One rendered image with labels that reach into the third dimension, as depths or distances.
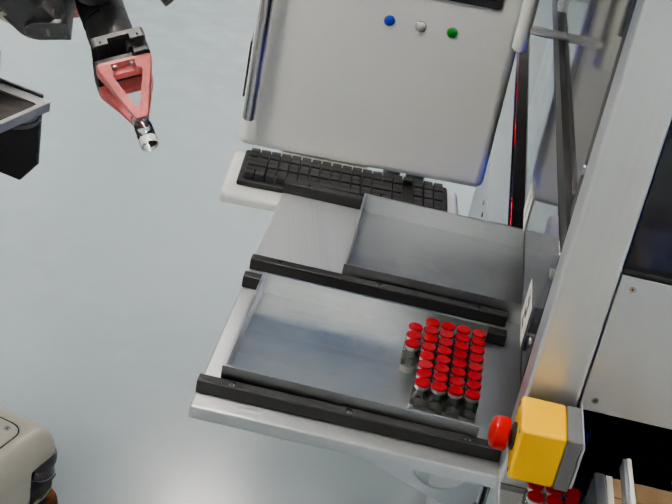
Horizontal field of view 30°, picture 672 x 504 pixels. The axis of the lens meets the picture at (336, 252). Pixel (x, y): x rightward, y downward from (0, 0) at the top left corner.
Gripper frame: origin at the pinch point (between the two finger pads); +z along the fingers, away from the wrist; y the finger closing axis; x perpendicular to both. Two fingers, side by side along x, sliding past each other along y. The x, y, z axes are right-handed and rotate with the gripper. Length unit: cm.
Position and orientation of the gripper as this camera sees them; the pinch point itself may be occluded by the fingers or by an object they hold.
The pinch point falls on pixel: (140, 117)
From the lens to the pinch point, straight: 153.2
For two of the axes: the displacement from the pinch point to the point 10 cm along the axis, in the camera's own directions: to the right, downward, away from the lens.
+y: -0.9, 4.4, 8.9
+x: -9.3, 2.8, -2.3
